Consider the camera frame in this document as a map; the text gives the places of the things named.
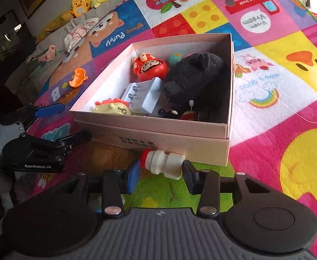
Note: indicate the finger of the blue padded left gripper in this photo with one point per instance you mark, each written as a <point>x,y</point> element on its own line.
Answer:
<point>30,113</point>

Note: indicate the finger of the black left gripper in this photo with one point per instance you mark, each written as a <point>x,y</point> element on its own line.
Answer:
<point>70,141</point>

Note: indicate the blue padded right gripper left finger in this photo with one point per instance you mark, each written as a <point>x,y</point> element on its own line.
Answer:
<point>117,183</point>

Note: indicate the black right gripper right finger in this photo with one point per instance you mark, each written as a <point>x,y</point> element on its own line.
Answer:
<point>205,183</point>

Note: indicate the white bottle red cap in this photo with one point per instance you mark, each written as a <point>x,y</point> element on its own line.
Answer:
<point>158,162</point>

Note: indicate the yellow red-haired figure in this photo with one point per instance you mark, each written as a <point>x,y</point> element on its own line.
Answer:
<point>113,106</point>

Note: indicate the black plush toy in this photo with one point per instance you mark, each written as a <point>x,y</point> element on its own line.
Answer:
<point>199,83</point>

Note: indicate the red hooded doll figure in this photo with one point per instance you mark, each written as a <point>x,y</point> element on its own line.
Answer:
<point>146,67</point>

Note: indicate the pink cardboard box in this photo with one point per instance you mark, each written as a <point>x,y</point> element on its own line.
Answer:
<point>201,142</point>

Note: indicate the orange plastic toy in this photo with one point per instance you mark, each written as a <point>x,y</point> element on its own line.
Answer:
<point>79,77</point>

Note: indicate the small pink cloth piece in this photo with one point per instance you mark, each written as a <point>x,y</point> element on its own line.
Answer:
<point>49,55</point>

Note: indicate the pink white crumpled cloth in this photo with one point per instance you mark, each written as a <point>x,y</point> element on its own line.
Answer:
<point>78,32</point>

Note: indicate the yellow duck plush toy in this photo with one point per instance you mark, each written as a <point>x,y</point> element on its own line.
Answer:
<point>77,9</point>

